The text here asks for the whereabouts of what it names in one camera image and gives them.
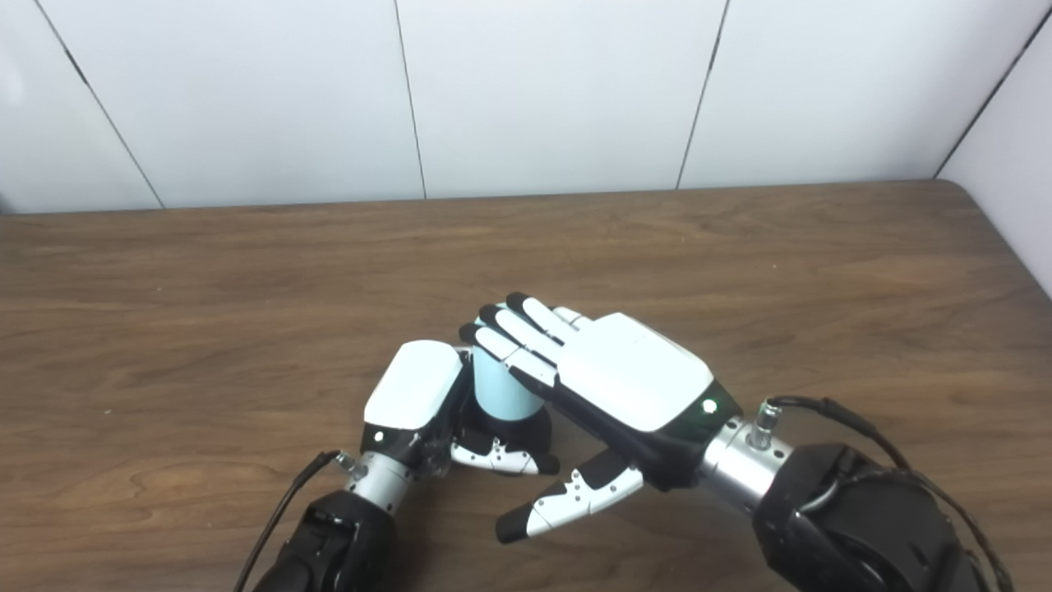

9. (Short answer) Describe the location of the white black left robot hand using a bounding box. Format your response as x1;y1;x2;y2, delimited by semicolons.
359;340;562;480

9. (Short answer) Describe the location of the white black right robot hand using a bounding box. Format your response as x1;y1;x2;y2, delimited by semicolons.
458;291;745;546

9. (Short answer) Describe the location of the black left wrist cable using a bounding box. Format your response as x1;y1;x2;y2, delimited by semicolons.
233;449;367;592

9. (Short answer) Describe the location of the light blue cylinder cup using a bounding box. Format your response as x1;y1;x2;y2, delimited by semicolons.
470;329;545;423

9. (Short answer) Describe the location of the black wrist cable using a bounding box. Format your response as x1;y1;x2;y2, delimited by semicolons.
745;395;1017;592
233;449;367;592

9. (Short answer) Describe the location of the black funnel-shaped nozzle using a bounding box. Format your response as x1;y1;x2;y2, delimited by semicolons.
456;401;554;463

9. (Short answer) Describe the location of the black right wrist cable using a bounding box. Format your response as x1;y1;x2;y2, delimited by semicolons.
745;395;1017;592

